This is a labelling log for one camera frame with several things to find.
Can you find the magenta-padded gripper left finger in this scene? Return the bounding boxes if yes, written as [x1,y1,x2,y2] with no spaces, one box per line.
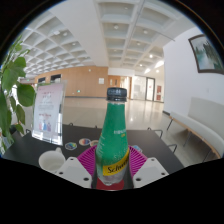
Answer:
[54,145,99,189]

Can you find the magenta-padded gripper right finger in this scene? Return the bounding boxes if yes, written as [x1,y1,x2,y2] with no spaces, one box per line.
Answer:
[128,145,170,189]

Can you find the green plastic drink bottle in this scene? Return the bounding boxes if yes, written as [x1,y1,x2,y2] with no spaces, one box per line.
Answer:
[94,87,131,187]

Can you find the small blue printed card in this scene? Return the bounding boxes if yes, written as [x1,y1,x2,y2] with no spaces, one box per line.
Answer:
[131,144,144,154]

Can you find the white dotted cup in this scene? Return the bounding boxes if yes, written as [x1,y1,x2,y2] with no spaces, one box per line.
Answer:
[38,147,67,174]

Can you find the clear acrylic sign stand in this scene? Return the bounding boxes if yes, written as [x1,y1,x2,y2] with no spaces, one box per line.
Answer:
[31,80,67,147]

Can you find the long white padded bench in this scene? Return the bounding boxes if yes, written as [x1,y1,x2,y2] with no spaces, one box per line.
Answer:
[165,96,224,160]

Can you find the glass entrance doors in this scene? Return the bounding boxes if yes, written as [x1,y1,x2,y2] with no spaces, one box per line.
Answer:
[130,75,156,102]

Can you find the potted green leafy plant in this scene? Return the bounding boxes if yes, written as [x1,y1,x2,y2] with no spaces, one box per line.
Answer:
[0,39,37,156]

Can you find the dark-framed landscape picture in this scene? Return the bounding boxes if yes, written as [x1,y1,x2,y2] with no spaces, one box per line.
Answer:
[188,33,224,76]

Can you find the group of ceiling lights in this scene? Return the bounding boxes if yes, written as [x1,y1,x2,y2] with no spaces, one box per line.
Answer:
[49,4,166,75]

